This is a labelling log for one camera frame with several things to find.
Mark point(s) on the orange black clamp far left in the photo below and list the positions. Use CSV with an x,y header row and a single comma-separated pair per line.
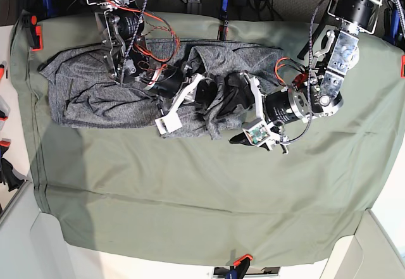
x,y
33,32

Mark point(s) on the orange blue clamp bottom centre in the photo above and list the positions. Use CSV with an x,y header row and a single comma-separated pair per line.
x,y
240,267

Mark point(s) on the red handled tool left edge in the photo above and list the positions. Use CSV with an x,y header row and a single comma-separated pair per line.
x,y
3,69

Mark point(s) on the orange black tools left floor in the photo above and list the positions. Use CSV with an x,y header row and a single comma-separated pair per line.
x,y
7,175

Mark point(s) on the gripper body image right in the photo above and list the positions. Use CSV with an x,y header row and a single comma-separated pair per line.
x,y
280,109

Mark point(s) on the aluminium frame bracket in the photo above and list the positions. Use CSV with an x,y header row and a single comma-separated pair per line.
x,y
194,7

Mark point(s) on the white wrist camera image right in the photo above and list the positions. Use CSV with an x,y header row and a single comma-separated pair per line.
x,y
257,132

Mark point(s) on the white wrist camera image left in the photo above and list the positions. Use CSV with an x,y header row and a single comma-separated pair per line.
x,y
169,123

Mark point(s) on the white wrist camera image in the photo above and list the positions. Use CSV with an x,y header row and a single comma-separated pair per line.
x,y
169,123
257,132

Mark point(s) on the grey heathered T-shirt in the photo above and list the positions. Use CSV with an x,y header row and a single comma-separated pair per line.
x,y
82,95

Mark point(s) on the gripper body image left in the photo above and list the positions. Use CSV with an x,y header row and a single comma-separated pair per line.
x,y
171,84

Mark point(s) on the blue orange clamp top centre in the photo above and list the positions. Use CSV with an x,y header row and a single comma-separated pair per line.
x,y
223,28

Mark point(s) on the blue clamp top right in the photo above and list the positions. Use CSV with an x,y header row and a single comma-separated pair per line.
x,y
392,29

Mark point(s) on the orange clamp right edge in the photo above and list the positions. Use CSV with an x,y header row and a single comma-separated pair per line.
x,y
403,67

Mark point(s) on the green table cloth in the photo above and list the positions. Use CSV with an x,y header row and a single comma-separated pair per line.
x,y
202,201

